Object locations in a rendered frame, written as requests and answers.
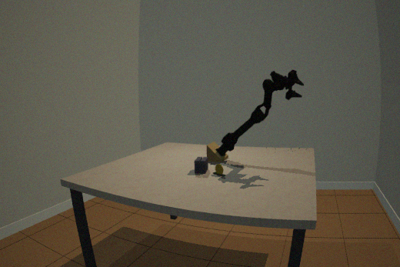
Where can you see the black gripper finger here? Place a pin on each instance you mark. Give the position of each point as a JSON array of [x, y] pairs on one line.
[[294, 94], [296, 80]]

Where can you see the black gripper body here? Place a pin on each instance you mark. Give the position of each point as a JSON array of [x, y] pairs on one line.
[[287, 83]]

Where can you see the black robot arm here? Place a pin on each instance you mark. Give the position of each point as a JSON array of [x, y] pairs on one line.
[[269, 87]]

